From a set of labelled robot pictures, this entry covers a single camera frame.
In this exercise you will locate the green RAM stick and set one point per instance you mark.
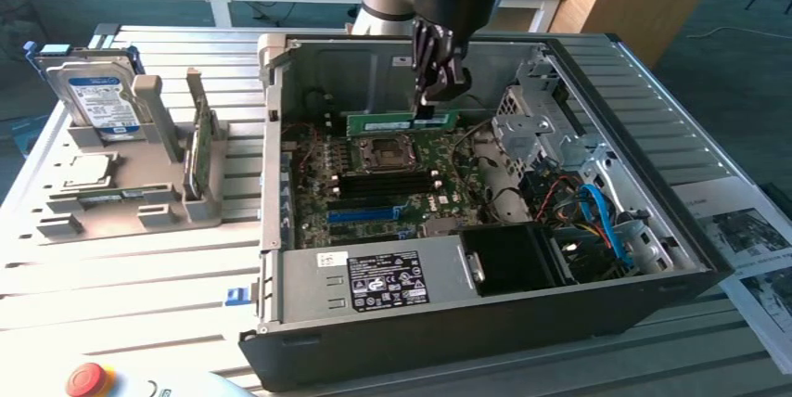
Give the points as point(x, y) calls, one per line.
point(102, 196)
point(383, 124)

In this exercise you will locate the black RAM slot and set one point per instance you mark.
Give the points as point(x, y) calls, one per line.
point(387, 195)
point(383, 176)
point(384, 183)
point(386, 188)

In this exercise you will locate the metal disk bay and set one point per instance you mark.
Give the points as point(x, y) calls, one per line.
point(520, 132)

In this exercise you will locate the green motherboard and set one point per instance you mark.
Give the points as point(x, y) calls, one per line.
point(447, 156)

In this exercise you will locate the CPU socket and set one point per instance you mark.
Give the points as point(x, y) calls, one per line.
point(383, 154)

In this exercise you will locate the black expansion slot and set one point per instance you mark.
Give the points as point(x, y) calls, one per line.
point(359, 204)

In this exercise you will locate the blue expansion slot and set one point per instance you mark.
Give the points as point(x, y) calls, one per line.
point(362, 216)

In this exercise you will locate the black plastic fan shroud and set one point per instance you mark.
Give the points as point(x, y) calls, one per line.
point(507, 258)

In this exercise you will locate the grey power supply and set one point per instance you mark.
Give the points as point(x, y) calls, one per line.
point(383, 267)

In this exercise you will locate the green graphics card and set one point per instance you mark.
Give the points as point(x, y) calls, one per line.
point(199, 146)

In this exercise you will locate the printed paper sheet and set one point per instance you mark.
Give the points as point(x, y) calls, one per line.
point(767, 309)
point(724, 221)

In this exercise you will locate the hard disk with blue label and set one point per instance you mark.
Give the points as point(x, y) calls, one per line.
point(99, 100)

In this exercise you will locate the black open PC case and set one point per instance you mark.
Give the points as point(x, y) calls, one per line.
point(495, 346)

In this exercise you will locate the blue plastic clip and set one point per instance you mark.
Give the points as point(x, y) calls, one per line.
point(238, 297)

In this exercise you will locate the silver CPU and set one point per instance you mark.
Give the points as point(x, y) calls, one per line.
point(91, 170)

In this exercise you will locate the grey parts rack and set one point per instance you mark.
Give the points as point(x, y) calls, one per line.
point(124, 221)

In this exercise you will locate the blue disk caddy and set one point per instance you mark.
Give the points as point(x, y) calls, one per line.
point(52, 50)

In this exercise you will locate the blue box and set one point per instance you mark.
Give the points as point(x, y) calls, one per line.
point(28, 137)

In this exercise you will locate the white teach pendant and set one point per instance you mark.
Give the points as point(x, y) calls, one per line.
point(198, 388)

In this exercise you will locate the red emergency stop button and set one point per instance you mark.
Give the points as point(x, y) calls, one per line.
point(90, 379)

